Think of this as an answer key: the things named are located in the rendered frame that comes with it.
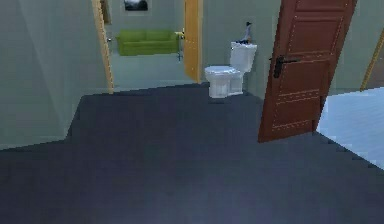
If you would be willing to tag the white toilet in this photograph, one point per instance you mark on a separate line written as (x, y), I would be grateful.
(226, 71)

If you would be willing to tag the yellow room door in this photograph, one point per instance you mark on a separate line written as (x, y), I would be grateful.
(192, 40)

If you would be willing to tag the green sofa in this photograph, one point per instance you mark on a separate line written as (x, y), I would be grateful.
(146, 41)

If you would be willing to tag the grey spray bottle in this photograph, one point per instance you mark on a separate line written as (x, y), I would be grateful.
(247, 33)

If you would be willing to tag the red-brown room door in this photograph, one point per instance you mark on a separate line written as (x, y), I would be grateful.
(300, 66)

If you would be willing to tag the dark framed picture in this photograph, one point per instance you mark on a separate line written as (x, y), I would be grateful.
(136, 4)

